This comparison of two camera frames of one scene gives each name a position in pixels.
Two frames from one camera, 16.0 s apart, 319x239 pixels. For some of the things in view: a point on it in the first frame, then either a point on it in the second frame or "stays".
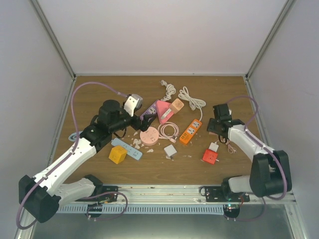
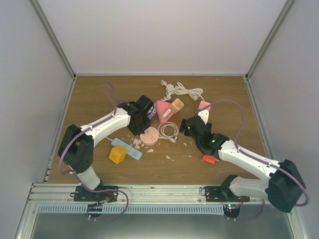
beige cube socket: (177, 105) stays
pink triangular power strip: (164, 111) stays
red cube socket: (210, 156) stays
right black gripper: (210, 127) → (183, 127)
